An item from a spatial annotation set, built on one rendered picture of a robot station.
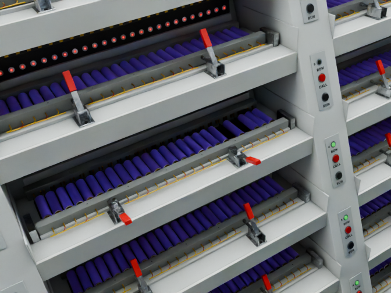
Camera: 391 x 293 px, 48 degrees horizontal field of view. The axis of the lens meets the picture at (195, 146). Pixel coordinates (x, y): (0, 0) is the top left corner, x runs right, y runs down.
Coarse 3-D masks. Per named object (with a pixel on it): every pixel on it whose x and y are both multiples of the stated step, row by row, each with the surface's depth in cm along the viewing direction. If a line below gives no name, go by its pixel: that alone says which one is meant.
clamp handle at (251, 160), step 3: (237, 153) 88; (237, 156) 88; (240, 156) 87; (243, 156) 86; (246, 156) 86; (249, 156) 85; (243, 159) 86; (246, 159) 84; (249, 159) 84; (252, 159) 83; (255, 159) 83; (258, 159) 82; (249, 162) 84; (252, 162) 83; (255, 162) 82; (258, 162) 82
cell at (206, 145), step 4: (192, 136) 96; (196, 136) 95; (200, 136) 95; (196, 140) 95; (200, 140) 94; (204, 140) 93; (200, 144) 93; (204, 144) 92; (208, 144) 92; (204, 148) 92
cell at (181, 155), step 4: (168, 144) 94; (172, 144) 93; (168, 148) 94; (172, 148) 92; (176, 148) 92; (172, 152) 92; (176, 152) 91; (180, 152) 91; (176, 156) 91; (180, 156) 90; (184, 156) 90
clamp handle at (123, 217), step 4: (116, 204) 78; (116, 208) 78; (116, 212) 77; (120, 212) 77; (120, 216) 74; (124, 216) 74; (128, 216) 74; (124, 220) 72; (128, 220) 72; (128, 224) 72
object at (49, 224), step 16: (256, 128) 94; (272, 128) 95; (224, 144) 91; (240, 144) 92; (192, 160) 87; (208, 160) 89; (144, 176) 85; (160, 176) 85; (112, 192) 82; (128, 192) 83; (80, 208) 79; (96, 208) 80; (48, 224) 77; (64, 224) 78
